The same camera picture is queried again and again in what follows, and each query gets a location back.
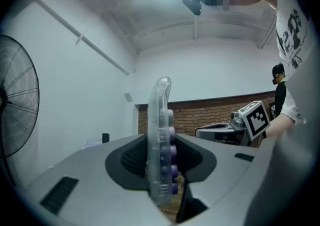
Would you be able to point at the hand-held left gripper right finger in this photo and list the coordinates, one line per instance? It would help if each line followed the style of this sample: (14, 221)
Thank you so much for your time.
(220, 170)

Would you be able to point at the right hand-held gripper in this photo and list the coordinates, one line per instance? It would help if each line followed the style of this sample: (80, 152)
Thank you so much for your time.
(256, 120)

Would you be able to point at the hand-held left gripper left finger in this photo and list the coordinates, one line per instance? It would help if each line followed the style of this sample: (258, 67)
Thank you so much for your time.
(100, 195)

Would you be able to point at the person's right forearm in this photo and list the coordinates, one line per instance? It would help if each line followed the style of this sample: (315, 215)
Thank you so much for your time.
(280, 125)

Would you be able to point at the pale purple folder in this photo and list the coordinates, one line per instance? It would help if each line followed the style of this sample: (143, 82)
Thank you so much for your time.
(91, 143)

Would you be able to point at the black pen holder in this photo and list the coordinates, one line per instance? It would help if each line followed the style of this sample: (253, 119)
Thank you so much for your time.
(105, 138)

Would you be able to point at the person's white printed shirt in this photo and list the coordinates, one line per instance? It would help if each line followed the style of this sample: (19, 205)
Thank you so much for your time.
(295, 145)

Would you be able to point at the black standing fan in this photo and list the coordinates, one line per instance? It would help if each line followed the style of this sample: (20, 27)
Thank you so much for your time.
(17, 110)

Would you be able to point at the grey wall box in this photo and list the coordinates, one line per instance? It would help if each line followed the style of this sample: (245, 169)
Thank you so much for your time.
(128, 97)

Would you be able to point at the black head camera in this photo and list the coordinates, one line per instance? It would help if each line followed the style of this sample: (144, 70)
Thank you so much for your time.
(191, 1)

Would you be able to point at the white wall conduit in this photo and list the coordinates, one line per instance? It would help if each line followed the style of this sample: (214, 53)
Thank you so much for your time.
(82, 37)

